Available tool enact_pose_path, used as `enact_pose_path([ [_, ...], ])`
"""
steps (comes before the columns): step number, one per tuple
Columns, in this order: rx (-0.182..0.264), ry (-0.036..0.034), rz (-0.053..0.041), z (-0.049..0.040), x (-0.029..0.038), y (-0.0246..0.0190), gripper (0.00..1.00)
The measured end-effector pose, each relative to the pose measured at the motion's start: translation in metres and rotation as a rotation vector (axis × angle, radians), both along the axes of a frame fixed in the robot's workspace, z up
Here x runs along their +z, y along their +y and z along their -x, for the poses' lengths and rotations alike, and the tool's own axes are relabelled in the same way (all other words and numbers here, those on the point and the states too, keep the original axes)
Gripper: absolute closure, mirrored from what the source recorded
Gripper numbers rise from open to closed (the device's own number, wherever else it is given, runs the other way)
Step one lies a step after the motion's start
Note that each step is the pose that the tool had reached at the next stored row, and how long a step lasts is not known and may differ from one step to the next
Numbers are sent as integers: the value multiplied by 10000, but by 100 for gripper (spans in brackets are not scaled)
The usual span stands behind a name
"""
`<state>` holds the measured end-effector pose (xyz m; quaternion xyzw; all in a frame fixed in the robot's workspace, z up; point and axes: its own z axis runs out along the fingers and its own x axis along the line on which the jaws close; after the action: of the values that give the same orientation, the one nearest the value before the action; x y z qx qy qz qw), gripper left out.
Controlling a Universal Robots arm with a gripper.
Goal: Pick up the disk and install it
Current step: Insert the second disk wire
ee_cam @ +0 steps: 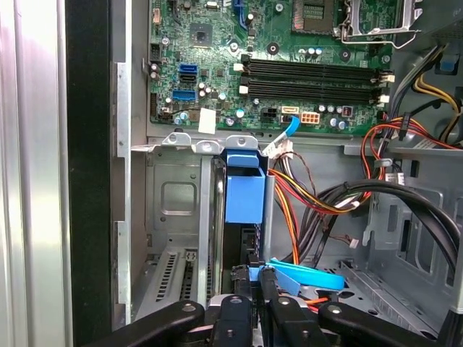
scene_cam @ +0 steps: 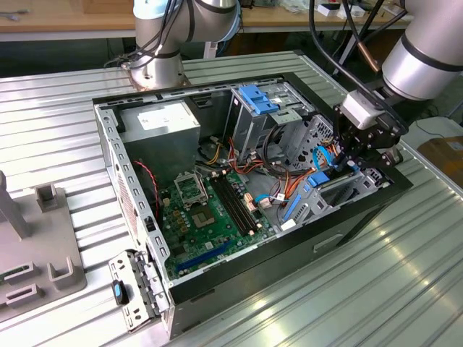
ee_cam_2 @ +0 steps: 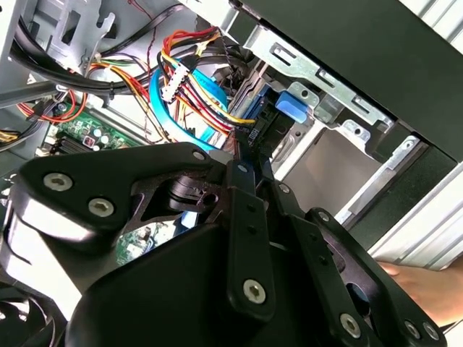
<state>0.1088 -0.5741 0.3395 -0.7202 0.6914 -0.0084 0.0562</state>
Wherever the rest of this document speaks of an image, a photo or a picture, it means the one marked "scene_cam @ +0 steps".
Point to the silver hinged slot cover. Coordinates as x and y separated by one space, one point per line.
126 267

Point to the black RAM slot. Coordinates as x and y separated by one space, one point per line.
244 204
234 205
239 204
230 206

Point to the blue expansion slot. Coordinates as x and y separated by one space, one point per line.
202 257

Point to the black case fan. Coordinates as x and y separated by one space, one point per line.
146 191

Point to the green motherboard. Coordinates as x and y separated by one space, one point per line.
220 238

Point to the long wooden desk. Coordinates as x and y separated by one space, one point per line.
54 21

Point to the grey metal drive cage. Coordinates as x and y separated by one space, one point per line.
249 133

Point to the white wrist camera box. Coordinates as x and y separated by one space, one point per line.
361 110

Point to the grey power supply unit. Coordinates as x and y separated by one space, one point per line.
152 159

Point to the blue plastic drive bracket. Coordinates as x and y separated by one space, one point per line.
258 99

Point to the white box black top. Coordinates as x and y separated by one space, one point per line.
329 10

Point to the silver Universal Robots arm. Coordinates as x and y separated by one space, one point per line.
423 61

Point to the white low table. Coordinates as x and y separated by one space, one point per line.
441 126

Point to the grey parts rack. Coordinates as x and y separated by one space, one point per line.
36 231

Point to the black open PC case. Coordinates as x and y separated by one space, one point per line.
289 260

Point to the black latch blue stripe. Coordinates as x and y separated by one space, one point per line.
117 291

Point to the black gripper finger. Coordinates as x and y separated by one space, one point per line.
351 144
380 159

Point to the grey metal disk bay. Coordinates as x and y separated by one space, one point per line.
336 206

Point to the green RAM stick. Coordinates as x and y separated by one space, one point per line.
14 272

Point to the hard disk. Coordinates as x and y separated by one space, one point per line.
318 179

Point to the brown cardboard box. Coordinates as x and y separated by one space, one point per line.
445 155

